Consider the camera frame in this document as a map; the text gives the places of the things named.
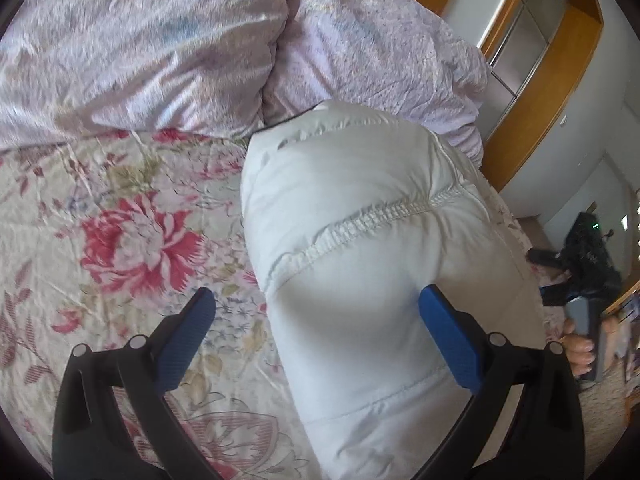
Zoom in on white puffer jacket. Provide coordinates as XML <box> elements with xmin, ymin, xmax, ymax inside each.
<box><xmin>240</xmin><ymin>100</ymin><xmax>548</xmax><ymax>480</ymax></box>

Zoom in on lilac pillow on left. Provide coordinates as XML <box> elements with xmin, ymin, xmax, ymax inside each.
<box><xmin>0</xmin><ymin>0</ymin><xmax>491</xmax><ymax>166</ymax></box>

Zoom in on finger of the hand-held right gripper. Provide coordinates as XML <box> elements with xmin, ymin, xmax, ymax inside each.
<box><xmin>541</xmin><ymin>284</ymin><xmax>571</xmax><ymax>307</ymax></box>
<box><xmin>526</xmin><ymin>249</ymin><xmax>566</xmax><ymax>268</ymax></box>

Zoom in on floral bed sheet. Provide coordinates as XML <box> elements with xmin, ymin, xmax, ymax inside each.
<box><xmin>0</xmin><ymin>127</ymin><xmax>556</xmax><ymax>480</ymax></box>

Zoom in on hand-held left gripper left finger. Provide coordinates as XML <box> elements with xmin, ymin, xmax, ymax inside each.
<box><xmin>51</xmin><ymin>286</ymin><xmax>217</xmax><ymax>480</ymax></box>

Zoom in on wooden wardrobe with grey doors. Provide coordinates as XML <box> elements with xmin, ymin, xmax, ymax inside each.
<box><xmin>387</xmin><ymin>0</ymin><xmax>606</xmax><ymax>191</ymax></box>

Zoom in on person's right hand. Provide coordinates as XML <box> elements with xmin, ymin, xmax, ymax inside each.
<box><xmin>561</xmin><ymin>319</ymin><xmax>597</xmax><ymax>380</ymax></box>

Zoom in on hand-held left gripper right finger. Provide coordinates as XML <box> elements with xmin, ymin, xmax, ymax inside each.
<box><xmin>415</xmin><ymin>285</ymin><xmax>585</xmax><ymax>480</ymax></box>

